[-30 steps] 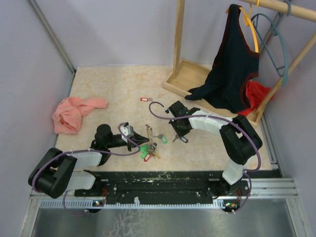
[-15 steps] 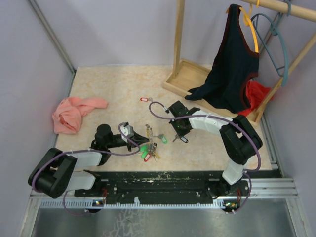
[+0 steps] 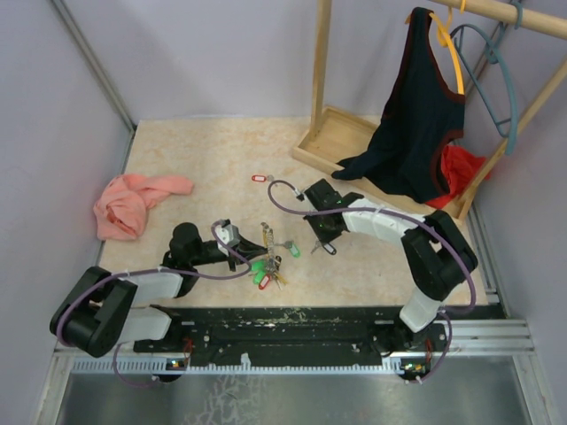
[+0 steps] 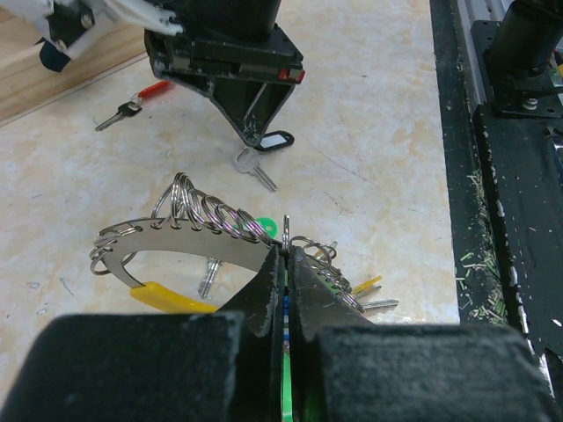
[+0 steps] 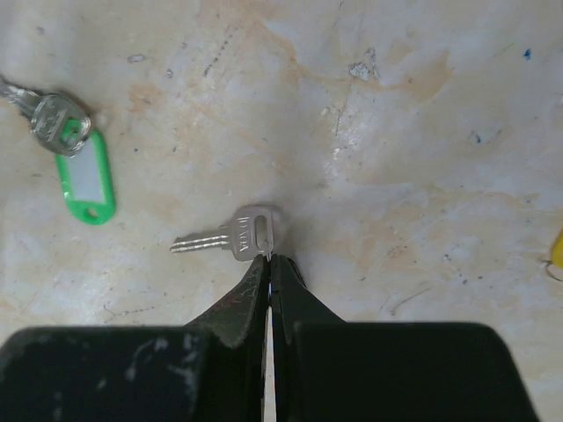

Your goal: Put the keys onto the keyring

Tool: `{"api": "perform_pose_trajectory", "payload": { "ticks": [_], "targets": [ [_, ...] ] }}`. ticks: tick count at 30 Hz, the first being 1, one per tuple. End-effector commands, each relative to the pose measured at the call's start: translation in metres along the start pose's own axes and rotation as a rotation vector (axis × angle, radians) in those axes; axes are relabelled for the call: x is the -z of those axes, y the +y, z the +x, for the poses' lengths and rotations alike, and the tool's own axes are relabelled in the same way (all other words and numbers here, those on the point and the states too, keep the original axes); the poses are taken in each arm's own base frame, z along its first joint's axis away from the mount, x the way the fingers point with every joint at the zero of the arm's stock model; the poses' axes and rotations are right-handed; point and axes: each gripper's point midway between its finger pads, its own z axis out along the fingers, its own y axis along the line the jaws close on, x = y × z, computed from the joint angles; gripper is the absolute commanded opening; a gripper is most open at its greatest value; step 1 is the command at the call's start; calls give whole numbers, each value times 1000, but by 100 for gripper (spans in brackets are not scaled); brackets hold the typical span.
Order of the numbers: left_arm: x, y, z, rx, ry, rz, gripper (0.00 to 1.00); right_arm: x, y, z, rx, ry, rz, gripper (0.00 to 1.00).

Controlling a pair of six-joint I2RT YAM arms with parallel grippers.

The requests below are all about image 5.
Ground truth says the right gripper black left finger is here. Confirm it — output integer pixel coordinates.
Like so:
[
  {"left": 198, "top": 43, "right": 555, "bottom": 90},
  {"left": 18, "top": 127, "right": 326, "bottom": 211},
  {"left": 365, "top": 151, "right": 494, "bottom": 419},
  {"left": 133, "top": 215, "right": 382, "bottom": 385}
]
[{"left": 1, "top": 257, "right": 269, "bottom": 421}]

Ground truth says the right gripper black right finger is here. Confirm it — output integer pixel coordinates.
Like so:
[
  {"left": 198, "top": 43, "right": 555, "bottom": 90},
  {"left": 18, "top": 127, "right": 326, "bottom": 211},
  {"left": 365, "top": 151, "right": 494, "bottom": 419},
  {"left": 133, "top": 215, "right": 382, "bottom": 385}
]
[{"left": 270, "top": 255, "right": 537, "bottom": 421}]

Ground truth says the key with black fob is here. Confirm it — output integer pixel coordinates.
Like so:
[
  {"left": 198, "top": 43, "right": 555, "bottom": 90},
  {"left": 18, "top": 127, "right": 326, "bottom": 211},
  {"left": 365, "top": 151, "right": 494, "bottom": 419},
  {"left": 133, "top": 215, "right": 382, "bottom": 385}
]
[{"left": 170, "top": 204, "right": 282, "bottom": 262}]

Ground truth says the large keyring with coloured tags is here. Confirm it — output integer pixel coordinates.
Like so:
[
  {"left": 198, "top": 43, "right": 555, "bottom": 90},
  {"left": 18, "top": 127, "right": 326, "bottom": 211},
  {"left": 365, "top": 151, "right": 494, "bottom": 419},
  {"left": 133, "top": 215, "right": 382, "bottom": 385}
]
[{"left": 544, "top": 232, "right": 562, "bottom": 283}]

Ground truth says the key with green tag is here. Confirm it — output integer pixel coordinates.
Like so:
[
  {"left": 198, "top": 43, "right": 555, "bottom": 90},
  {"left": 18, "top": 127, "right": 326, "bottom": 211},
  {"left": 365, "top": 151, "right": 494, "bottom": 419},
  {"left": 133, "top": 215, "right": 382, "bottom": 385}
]
[{"left": 1, "top": 79, "right": 116, "bottom": 225}]

